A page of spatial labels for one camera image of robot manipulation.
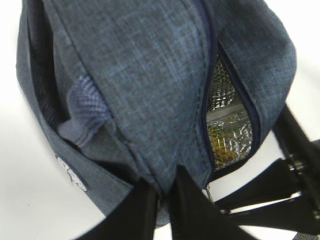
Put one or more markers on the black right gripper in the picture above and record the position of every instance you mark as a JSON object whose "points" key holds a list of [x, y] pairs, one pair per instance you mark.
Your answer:
{"points": [[286, 195]]}

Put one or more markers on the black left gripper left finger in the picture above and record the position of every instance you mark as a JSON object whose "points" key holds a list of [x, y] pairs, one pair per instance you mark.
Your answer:
{"points": [[133, 219]]}

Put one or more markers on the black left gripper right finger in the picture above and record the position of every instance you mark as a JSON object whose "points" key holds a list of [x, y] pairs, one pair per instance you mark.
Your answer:
{"points": [[194, 217]]}

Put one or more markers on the dark blue lunch bag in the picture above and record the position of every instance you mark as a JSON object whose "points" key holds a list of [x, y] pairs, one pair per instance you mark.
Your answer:
{"points": [[120, 88]]}

